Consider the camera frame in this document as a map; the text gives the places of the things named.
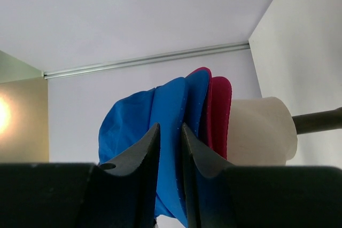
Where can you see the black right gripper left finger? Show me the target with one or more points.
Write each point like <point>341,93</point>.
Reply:
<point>118,193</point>

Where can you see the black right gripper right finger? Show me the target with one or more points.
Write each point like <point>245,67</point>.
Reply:
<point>220,194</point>

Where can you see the blue cap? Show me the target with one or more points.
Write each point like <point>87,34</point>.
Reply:
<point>128,121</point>
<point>197,83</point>

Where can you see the cream mannequin head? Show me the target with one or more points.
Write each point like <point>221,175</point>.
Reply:
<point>261,132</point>

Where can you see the magenta baseball cap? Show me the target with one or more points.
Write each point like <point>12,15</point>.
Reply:
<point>220,105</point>

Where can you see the brown wooden round stand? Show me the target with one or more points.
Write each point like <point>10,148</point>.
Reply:
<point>318,122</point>

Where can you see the left aluminium frame post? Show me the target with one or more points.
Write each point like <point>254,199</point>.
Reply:
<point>132,62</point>

